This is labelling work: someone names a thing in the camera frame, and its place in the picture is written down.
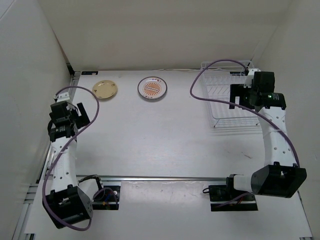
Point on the aluminium frame rail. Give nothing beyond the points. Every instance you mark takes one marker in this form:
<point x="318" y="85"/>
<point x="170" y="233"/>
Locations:
<point x="165" y="152"/>

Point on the green rimmed white plate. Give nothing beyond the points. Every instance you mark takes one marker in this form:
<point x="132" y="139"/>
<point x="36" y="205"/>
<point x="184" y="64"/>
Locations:
<point x="152" y="95"/>

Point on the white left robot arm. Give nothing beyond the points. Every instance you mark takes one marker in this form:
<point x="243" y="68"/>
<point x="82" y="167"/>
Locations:
<point x="66" y="203"/>

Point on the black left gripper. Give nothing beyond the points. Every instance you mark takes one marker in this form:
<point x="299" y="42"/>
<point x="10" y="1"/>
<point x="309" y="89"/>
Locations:
<point x="82" y="120"/>

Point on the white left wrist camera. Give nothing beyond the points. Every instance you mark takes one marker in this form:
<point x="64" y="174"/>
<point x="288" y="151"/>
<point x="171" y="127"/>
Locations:
<point x="63" y="97"/>

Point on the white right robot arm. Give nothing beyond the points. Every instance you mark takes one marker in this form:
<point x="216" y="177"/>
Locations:
<point x="281" y="175"/>

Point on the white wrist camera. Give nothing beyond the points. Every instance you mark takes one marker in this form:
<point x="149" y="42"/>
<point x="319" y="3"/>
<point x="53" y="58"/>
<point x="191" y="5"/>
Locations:
<point x="250" y="76"/>
<point x="63" y="97"/>

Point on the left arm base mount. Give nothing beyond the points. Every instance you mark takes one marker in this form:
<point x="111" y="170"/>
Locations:
<point x="104" y="195"/>

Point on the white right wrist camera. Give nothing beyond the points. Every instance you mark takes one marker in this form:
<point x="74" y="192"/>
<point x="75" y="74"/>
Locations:
<point x="250" y="76"/>

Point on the beige plate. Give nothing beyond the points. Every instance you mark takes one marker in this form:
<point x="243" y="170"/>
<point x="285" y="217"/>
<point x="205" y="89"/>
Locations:
<point x="105" y="89"/>

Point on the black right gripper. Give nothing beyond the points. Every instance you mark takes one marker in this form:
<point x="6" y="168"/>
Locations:
<point x="238" y="90"/>

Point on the white wire dish rack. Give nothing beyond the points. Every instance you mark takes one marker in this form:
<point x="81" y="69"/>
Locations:
<point x="216" y="83"/>

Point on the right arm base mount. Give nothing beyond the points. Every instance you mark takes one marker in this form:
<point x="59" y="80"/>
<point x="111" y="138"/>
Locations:
<point x="224" y="198"/>

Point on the black label sticker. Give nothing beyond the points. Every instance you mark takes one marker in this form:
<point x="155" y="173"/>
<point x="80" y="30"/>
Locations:
<point x="89" y="73"/>

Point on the orange sunburst plate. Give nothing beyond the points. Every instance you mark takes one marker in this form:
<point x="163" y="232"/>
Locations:
<point x="152" y="83"/>

